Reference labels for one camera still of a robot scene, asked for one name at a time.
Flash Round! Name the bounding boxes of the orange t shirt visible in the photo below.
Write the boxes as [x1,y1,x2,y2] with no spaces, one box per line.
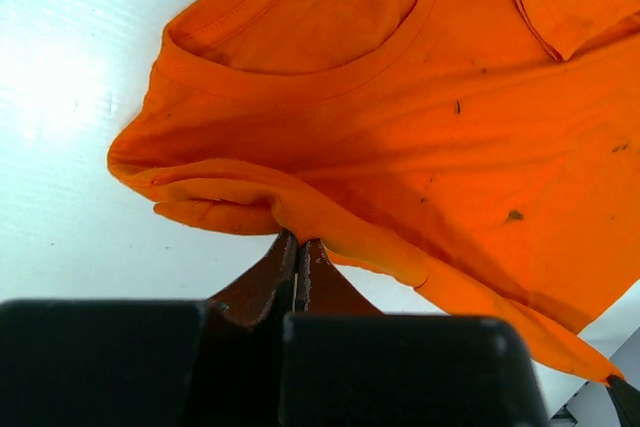
[107,0,639,382]

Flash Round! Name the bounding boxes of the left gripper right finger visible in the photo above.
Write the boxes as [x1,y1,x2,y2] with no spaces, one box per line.
[294,239,382,316]

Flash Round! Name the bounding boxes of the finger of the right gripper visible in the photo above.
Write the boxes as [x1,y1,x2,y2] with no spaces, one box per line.
[607,375,640,425]

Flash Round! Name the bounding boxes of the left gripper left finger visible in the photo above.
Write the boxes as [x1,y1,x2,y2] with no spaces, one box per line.
[208,230,298,329]

